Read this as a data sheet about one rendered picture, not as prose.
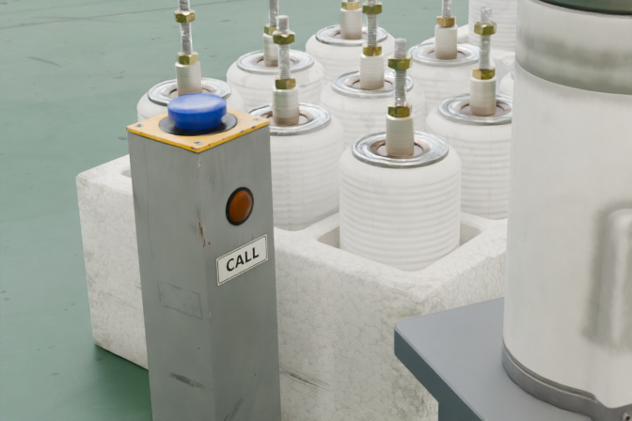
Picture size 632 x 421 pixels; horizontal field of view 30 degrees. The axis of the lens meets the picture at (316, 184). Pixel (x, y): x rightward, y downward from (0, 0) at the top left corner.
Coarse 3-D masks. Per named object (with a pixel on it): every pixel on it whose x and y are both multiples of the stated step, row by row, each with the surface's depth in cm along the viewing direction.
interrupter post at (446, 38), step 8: (440, 32) 114; (448, 32) 113; (456, 32) 114; (440, 40) 114; (448, 40) 114; (456, 40) 114; (440, 48) 114; (448, 48) 114; (456, 48) 115; (440, 56) 114; (448, 56) 114; (456, 56) 115
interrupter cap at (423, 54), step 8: (416, 48) 117; (424, 48) 117; (432, 48) 117; (464, 48) 117; (472, 48) 117; (416, 56) 114; (424, 56) 114; (432, 56) 115; (464, 56) 114; (472, 56) 114; (424, 64) 113; (432, 64) 112; (440, 64) 112; (448, 64) 112; (456, 64) 112; (464, 64) 112; (472, 64) 113
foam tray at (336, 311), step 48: (96, 192) 106; (96, 240) 109; (288, 240) 94; (336, 240) 97; (480, 240) 93; (96, 288) 111; (288, 288) 94; (336, 288) 90; (384, 288) 87; (432, 288) 86; (480, 288) 91; (96, 336) 114; (144, 336) 109; (288, 336) 95; (336, 336) 92; (384, 336) 88; (288, 384) 97; (336, 384) 93; (384, 384) 90
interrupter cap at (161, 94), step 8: (176, 80) 109; (208, 80) 109; (216, 80) 108; (152, 88) 107; (160, 88) 107; (168, 88) 107; (176, 88) 107; (208, 88) 107; (216, 88) 106; (224, 88) 106; (152, 96) 104; (160, 96) 105; (168, 96) 105; (176, 96) 106; (224, 96) 104; (160, 104) 103
